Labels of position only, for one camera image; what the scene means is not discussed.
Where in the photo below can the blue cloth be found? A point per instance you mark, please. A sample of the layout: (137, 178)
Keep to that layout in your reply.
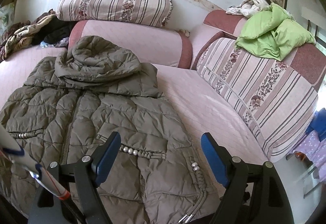
(318, 124)

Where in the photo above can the glass window door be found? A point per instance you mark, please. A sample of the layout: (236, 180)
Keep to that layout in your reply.
(6, 17)

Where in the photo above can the black clothes pile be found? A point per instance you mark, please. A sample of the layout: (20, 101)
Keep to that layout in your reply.
(55, 30)

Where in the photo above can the maroon cloth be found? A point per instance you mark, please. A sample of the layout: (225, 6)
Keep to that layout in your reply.
(21, 24)

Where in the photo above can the glass table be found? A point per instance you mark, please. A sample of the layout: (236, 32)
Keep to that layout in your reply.
(311, 177)

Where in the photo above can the purple dotted cloth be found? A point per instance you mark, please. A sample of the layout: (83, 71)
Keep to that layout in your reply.
(314, 150)

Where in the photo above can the white floral cloth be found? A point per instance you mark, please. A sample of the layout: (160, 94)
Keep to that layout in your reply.
(248, 8)

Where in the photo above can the striped floral pillow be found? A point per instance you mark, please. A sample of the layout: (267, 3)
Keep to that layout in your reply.
(153, 13)

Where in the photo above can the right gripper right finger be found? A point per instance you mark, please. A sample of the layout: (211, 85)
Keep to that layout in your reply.
(253, 193)

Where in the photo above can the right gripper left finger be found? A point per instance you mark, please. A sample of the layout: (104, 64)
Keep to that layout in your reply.
(88, 174)

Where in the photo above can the olive quilted puffer jacket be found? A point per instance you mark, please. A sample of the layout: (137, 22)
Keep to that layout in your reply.
(71, 103)

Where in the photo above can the pink red bolster cushion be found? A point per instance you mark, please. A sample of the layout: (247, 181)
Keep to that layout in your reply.
(153, 45)

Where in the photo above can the beige brown patterned blanket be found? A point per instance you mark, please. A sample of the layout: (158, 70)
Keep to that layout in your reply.
(22, 37)

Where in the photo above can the light green blanket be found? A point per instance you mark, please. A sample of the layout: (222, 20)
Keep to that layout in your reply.
(272, 33)

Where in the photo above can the striped floral side cushion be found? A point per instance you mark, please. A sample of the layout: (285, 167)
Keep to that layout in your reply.
(273, 99)

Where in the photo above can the clear plastic bag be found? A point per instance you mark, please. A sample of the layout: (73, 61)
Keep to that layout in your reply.
(62, 43)

